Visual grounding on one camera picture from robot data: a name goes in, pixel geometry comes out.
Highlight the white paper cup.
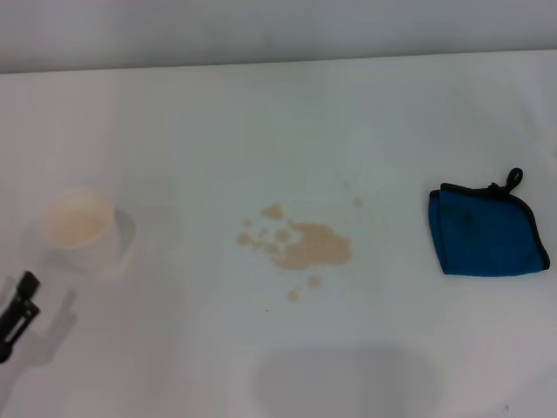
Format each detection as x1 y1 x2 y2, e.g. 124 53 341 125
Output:
38 185 137 275

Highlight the blue rag with black trim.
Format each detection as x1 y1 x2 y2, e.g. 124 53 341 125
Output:
426 167 552 278

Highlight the brown liquid stain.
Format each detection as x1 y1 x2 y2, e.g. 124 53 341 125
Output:
236 180 365 302

